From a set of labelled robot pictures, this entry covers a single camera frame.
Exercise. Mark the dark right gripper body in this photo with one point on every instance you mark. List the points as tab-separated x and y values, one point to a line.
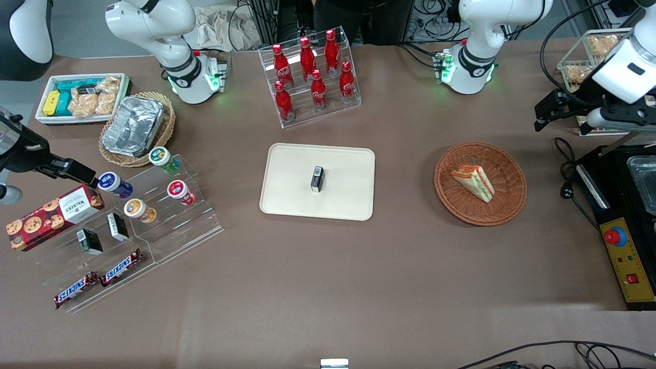
23	158

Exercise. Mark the triangular sandwich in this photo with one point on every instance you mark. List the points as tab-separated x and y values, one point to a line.
476	182

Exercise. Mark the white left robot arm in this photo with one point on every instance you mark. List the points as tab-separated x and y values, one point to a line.
482	31

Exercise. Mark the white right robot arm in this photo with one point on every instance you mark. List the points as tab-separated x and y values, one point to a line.
154	20

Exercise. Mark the aluminium foil tray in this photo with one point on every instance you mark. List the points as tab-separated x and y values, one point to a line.
133	125

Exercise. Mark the oval tan wicker basket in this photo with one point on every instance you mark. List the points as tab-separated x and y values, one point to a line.
167	125

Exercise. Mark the round brown wicker basket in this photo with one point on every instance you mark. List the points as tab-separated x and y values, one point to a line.
505	205

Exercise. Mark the clear metal machine tray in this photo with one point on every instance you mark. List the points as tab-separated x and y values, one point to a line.
644	182

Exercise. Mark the beige plastic tray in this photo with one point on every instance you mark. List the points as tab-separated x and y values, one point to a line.
292	179

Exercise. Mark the bagged cracker packet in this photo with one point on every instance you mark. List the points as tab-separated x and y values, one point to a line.
576	74
602	45

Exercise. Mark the blue lidded can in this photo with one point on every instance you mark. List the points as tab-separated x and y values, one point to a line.
114	183

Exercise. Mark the white plastic bin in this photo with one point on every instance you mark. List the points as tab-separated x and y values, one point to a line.
61	120

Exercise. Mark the red Walkers cookie box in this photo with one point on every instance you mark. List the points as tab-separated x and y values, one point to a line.
51	215

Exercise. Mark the yellow box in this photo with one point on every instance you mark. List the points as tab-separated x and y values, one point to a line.
51	103

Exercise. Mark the small black box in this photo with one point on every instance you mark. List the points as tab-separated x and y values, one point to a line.
89	242
317	180
118	227

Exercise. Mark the teal box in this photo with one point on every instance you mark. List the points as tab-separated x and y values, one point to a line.
66	85
64	105

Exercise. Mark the orange lidded can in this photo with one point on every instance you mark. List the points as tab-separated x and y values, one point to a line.
137	209

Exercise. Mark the clear bagged snack packet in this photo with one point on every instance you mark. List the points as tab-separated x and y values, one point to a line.
82	105
109	84
105	102

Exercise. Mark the grey metal lever bar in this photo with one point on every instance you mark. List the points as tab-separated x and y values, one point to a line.
620	144

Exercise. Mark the green lidded can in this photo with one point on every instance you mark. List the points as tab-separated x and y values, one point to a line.
163	158

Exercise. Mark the dark labelled snack pack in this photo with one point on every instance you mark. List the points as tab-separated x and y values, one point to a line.
87	89

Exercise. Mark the clear acrylic stepped stand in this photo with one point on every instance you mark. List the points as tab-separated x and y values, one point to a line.
66	262
189	230

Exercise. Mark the black sealing machine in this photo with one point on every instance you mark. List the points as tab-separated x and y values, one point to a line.
612	184

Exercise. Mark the red lidded can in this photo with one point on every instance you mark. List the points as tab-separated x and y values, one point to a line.
179	191

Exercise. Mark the Snickers bar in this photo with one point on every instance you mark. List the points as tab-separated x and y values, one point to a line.
74	290
122	267

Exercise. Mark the red emergency stop button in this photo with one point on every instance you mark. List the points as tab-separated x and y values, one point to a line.
614	237

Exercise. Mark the yellow control panel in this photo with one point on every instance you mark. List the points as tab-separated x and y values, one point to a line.
628	261

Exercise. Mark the crumpled beige cloth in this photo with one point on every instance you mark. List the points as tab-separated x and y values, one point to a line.
215	28

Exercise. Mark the red cola bottle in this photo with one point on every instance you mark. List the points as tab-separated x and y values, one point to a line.
332	51
282	69
307	59
319	92
347	84
283	102

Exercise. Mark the clear acrylic bottle rack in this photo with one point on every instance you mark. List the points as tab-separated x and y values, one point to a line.
302	114

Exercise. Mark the white grey device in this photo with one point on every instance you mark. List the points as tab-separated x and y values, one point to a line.
334	364

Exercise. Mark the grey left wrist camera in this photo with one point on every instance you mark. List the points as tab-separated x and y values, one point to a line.
599	119

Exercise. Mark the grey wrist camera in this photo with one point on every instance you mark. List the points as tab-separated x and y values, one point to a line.
9	195
599	119

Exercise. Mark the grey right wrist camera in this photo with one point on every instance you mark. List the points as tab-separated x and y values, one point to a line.
9	195

